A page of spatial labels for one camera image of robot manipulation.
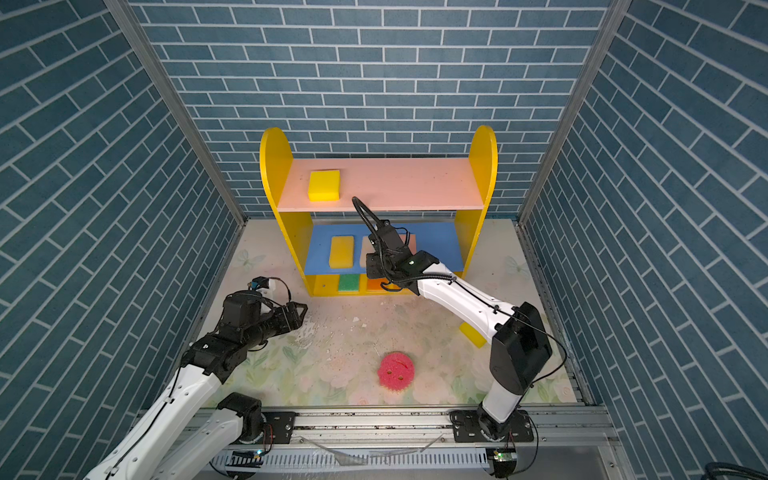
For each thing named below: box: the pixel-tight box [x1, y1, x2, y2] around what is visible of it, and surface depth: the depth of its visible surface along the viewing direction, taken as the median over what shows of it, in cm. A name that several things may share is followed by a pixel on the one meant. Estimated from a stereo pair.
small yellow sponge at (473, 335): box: [459, 322, 488, 349], surface depth 90 cm
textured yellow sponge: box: [329, 236, 355, 269], surface depth 91 cm
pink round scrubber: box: [378, 352, 415, 391], surface depth 81 cm
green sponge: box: [338, 274, 359, 292], surface depth 101 cm
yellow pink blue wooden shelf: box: [260, 125, 498, 296], surface depth 76 cm
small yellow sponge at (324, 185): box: [308, 170, 341, 202], surface depth 71 cm
